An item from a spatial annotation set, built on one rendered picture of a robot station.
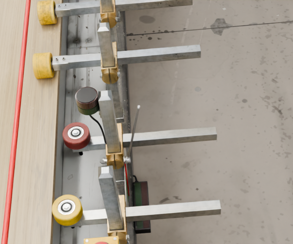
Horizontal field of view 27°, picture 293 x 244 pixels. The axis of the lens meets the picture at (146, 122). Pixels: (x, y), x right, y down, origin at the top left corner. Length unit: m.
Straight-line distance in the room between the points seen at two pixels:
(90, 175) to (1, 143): 0.36
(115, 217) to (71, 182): 0.48
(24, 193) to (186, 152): 1.27
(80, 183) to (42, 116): 0.30
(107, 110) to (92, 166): 0.47
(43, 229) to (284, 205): 1.34
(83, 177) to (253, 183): 0.96
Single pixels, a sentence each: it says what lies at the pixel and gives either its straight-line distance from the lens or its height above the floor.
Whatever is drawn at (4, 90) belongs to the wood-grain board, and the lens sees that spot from 1.96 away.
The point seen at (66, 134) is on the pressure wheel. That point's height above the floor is 0.91.
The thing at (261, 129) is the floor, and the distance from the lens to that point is 2.93.
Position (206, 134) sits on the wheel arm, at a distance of 1.81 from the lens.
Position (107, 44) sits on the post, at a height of 1.06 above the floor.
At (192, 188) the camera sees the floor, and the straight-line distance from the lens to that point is 2.72.
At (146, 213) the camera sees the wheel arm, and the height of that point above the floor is 0.86.
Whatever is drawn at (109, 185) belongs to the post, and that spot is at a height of 1.09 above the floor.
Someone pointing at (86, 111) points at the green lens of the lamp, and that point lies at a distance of 1.61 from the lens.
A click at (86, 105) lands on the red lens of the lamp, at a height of 1.11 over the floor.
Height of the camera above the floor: 2.31
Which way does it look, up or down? 52 degrees down
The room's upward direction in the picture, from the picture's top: 6 degrees counter-clockwise
